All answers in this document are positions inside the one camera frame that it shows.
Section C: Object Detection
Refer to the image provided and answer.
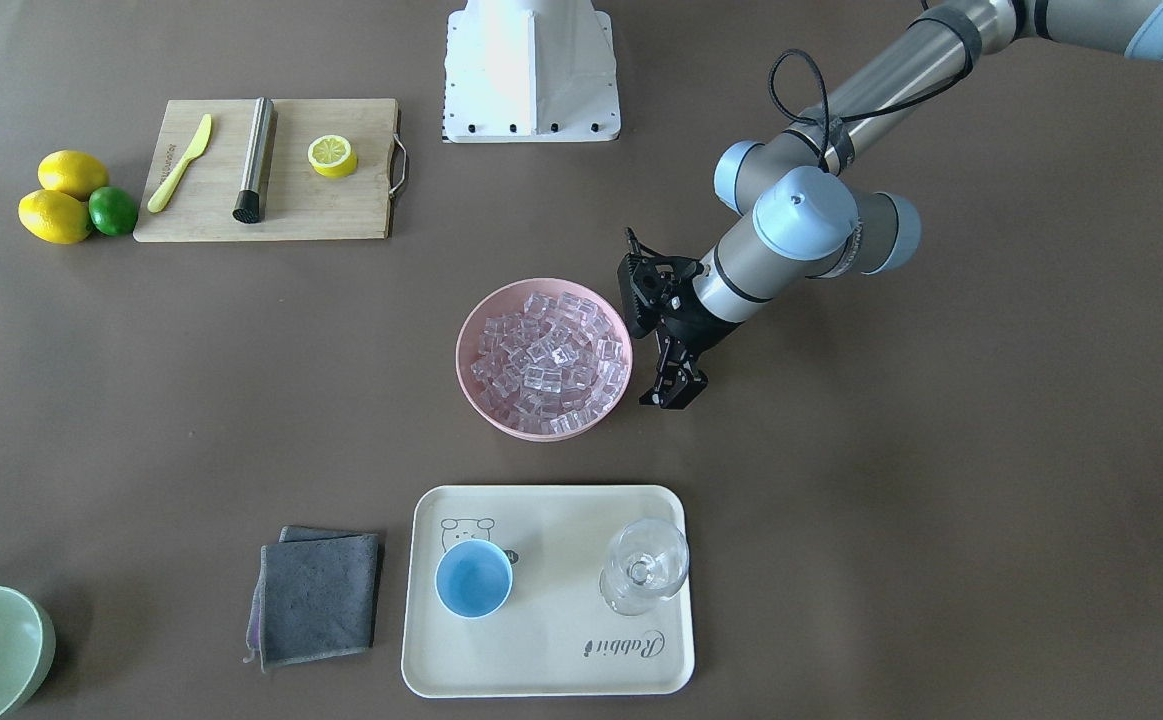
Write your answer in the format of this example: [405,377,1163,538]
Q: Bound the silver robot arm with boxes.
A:
[618,1,1163,409]

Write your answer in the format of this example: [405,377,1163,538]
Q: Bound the yellow plastic knife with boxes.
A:
[147,113,214,213]

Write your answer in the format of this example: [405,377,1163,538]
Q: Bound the light blue cup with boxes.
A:
[434,539,514,619]

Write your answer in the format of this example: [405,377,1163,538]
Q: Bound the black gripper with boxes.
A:
[618,227,735,409]

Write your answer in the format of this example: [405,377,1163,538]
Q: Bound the cream serving tray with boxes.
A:
[401,484,695,698]

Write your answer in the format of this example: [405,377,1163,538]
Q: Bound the wooden cutting board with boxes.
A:
[134,99,404,243]

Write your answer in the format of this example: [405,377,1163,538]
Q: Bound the half lemon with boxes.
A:
[307,135,358,179]

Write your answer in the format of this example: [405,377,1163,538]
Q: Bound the yellow lemon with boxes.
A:
[17,190,95,245]
[36,150,110,202]

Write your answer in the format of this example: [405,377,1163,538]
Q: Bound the clear wine glass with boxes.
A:
[599,518,690,616]

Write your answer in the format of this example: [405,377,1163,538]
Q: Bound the pink bowl of ice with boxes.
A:
[456,278,633,442]

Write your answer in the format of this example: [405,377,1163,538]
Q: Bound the green lime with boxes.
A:
[86,186,140,237]

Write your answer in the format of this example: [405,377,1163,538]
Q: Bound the steel muddler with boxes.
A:
[231,97,274,224]

